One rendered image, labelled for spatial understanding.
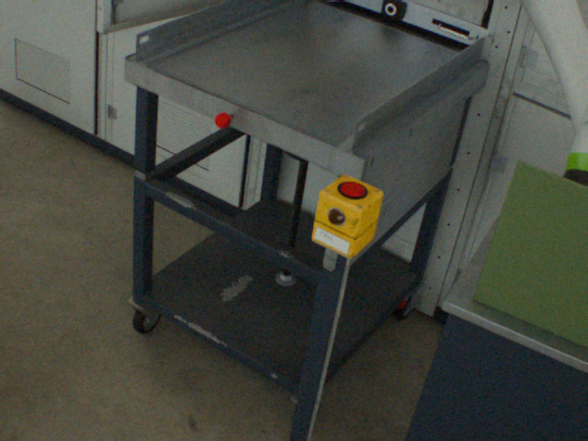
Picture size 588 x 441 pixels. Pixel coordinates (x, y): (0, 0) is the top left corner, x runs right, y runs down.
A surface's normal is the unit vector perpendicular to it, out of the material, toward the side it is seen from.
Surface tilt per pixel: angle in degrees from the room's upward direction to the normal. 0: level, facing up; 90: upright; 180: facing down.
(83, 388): 0
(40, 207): 0
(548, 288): 90
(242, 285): 0
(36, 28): 90
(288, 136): 90
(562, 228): 90
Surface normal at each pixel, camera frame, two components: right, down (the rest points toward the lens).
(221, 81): 0.13, -0.81
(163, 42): 0.83, 0.40
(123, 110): -0.55, 0.42
